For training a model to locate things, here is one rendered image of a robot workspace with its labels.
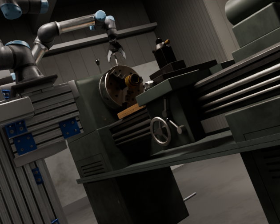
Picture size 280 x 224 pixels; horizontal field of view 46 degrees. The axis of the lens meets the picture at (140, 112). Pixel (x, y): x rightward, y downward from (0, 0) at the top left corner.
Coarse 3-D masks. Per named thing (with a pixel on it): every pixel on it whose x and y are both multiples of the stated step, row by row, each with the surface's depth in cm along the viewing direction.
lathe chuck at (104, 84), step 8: (120, 72) 234; (128, 72) 238; (136, 72) 242; (104, 80) 227; (112, 80) 229; (104, 88) 226; (112, 88) 227; (120, 88) 231; (136, 88) 238; (104, 96) 229; (112, 96) 226; (120, 96) 229; (112, 104) 230; (120, 104) 228; (128, 104) 231
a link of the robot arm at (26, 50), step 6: (12, 42) 164; (18, 42) 164; (24, 42) 166; (12, 48) 160; (18, 48) 162; (24, 48) 165; (30, 48) 169; (18, 54) 161; (24, 54) 164; (30, 54) 166; (18, 60) 162; (24, 60) 163; (30, 60) 165; (18, 66) 162
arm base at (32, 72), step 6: (24, 66) 162; (30, 66) 164; (36, 66) 168; (18, 72) 163; (24, 72) 162; (30, 72) 162; (36, 72) 164; (18, 78) 162; (24, 78) 160; (30, 78) 161; (36, 78) 162
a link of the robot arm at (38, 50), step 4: (36, 40) 230; (40, 40) 229; (52, 40) 232; (36, 44) 230; (40, 44) 229; (44, 44) 230; (48, 44) 233; (52, 44) 240; (32, 48) 231; (36, 48) 230; (40, 48) 230; (44, 48) 232; (48, 48) 234; (32, 52) 229; (36, 52) 229; (40, 52) 230; (44, 52) 234; (36, 56) 229; (40, 56) 231; (36, 60) 229; (36, 64) 230
